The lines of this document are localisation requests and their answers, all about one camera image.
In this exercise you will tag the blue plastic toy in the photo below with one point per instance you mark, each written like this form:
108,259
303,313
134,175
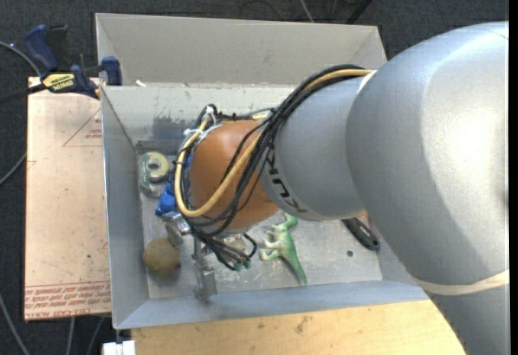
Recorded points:
166,201

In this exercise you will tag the brown cardboard board red print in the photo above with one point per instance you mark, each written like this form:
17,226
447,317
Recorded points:
64,199

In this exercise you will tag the brown potato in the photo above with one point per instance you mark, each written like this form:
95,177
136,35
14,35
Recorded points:
160,257

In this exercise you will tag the black hand tool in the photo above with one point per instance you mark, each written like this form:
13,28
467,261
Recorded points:
364,235

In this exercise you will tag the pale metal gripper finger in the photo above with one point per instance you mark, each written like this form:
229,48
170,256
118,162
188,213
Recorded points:
205,284
175,224

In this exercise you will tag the pale green tape roll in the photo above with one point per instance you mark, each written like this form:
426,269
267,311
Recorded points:
153,172

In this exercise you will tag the green toy dinosaur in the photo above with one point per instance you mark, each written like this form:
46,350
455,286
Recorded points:
286,246

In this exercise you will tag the grey metal bin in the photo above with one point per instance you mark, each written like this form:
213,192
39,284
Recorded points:
226,54

